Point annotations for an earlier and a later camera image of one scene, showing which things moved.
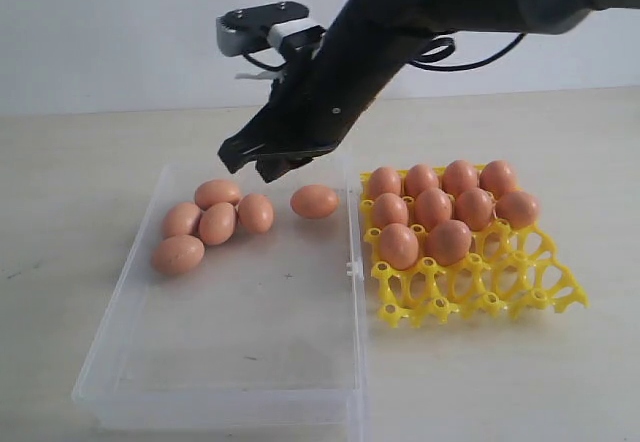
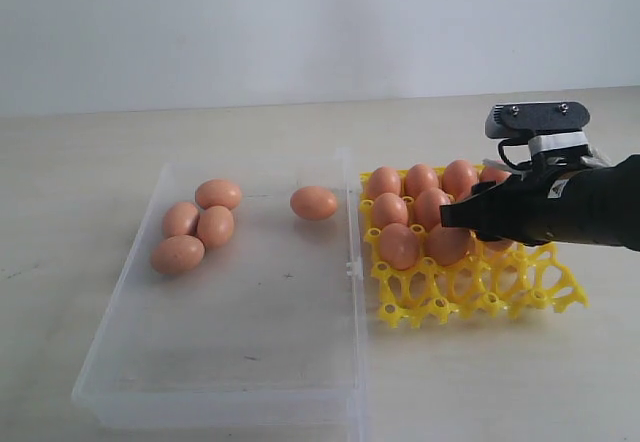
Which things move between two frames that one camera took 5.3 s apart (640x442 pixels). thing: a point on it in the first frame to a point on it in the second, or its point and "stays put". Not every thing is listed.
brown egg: x=390 y=208 stays put
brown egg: x=314 y=201 stays put
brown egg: x=384 y=179 stays put
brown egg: x=419 y=178 stays put
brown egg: x=256 y=212 to x=496 y=245
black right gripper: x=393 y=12 to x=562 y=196
